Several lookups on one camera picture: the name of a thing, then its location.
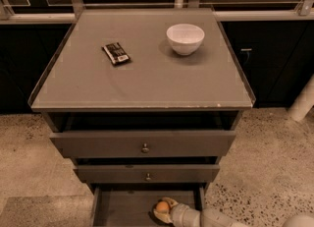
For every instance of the white ceramic bowl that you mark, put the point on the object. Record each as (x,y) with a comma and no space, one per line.
(185,38)

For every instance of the round metal top knob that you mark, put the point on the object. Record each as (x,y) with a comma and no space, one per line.
(145,148)

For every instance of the white post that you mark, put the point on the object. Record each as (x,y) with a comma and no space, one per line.
(304,102)

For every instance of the grey top drawer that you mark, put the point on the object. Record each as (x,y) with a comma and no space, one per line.
(128,144)

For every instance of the grey drawer cabinet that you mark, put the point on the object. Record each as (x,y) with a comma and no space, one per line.
(158,89)

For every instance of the grey drawer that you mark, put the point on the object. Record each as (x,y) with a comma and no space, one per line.
(128,144)
(131,205)
(164,173)

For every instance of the metal rail frame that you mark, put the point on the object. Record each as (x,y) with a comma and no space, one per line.
(39,17)

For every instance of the grey bottom drawer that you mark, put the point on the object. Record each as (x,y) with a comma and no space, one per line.
(131,205)

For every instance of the orange fruit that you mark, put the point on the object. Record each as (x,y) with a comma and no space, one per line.
(162,207)

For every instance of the round metal middle knob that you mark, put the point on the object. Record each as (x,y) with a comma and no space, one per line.
(148,177)

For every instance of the round metal knob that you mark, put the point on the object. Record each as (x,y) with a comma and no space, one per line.
(145,148)
(148,177)

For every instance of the grey middle drawer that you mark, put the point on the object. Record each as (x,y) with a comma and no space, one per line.
(164,173)

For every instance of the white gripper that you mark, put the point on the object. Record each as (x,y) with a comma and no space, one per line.
(184,215)

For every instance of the black snack bar wrapper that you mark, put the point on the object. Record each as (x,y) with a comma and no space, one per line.
(116,54)

